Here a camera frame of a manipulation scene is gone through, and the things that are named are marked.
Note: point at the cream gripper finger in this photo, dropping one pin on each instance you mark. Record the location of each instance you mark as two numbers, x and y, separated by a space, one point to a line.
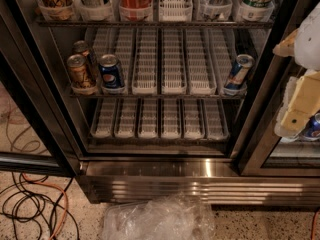
286 47
303 102

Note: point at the blue silver redbull can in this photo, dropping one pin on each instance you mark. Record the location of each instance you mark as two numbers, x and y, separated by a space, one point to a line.
239 70

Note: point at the blue can behind glass door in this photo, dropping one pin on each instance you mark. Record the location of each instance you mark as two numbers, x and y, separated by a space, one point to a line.
312 130

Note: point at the white green can top shelf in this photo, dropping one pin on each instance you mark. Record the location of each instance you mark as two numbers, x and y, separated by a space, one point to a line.
254 10

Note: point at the white tray top shelf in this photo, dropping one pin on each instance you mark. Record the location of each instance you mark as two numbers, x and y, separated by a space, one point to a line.
175 10

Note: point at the stainless steel fridge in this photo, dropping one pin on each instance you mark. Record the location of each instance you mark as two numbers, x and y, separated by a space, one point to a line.
223 151

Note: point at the blue pepsi can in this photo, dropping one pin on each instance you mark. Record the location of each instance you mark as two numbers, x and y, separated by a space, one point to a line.
111 71

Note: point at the gold brown rear can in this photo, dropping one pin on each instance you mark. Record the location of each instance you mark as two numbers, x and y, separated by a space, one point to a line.
82 47

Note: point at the gold brown can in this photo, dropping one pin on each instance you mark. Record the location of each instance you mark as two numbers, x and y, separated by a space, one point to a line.
82 47
79 71

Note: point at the gold brown front can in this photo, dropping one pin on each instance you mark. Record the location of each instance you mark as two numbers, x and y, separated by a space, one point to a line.
79 71

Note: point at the gold patterned can top shelf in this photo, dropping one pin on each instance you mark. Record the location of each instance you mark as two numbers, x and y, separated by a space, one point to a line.
56 9

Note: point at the open fridge door left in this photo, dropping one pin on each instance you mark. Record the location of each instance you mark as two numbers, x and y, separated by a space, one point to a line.
23 79

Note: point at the clear plastic bag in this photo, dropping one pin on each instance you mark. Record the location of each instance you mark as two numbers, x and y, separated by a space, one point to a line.
175 217

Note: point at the top wire shelf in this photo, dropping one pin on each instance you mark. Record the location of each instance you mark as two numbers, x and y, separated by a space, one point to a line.
156 24

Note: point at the wire shelf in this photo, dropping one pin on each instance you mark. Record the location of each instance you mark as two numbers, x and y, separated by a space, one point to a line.
156 24
130 95

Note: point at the middle wire shelf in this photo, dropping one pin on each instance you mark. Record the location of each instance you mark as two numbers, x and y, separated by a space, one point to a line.
130 95

